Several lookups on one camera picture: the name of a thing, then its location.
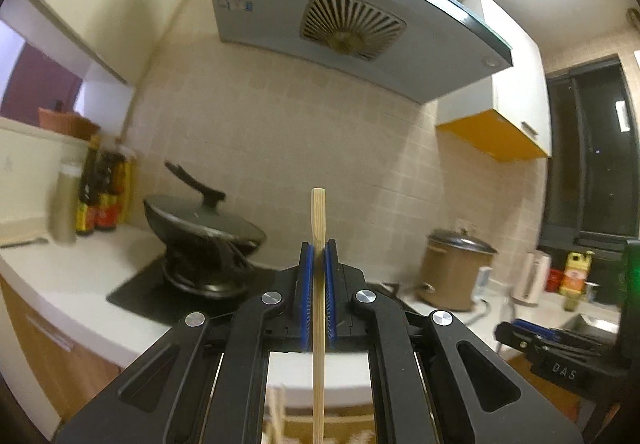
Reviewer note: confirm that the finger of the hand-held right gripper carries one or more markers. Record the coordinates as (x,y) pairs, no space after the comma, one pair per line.
(520,341)
(565,336)

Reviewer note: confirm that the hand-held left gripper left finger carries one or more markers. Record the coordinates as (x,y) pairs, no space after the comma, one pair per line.
(310,299)

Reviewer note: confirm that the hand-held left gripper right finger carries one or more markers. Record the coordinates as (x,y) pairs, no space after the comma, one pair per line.
(330,299)

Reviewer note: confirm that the wooden chopstick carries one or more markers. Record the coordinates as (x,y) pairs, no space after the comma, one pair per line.
(318,224)

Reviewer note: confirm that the steel sink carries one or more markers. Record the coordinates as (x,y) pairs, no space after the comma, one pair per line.
(600,322)

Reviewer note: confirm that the small clear cup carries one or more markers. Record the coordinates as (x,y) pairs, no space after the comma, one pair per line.
(591,293)

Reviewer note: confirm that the yellow dish soap bottle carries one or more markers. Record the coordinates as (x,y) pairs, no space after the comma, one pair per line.
(575,276)

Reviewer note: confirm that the white electric kettle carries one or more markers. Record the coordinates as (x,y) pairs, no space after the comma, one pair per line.
(530,279)

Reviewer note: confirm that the brown rice cooker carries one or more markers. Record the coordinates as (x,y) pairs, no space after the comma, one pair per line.
(445,274)

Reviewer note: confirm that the black wok with lid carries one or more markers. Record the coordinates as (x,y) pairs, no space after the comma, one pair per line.
(210,219)

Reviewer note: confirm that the black gas stove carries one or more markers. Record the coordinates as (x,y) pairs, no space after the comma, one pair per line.
(145,294)

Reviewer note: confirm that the dark window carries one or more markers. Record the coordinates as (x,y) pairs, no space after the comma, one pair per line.
(585,164)

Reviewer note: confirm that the red label sauce bottle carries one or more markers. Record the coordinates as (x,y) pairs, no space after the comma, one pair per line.
(107,194)

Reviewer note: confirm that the dark soy sauce bottle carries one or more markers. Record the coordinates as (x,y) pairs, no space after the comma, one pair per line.
(87,194)

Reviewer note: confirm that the beige canister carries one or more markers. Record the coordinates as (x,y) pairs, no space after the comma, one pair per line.
(67,204)

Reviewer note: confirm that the wooden base cabinet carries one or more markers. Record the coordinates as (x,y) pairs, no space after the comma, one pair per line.
(40,349)

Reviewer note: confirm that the brown basket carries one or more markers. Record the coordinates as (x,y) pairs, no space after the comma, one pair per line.
(65,121)

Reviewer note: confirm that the white refrigerator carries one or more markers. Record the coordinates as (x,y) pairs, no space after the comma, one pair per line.
(25,174)

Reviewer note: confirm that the white and yellow wall cabinet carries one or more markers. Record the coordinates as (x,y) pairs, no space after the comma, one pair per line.
(510,74)

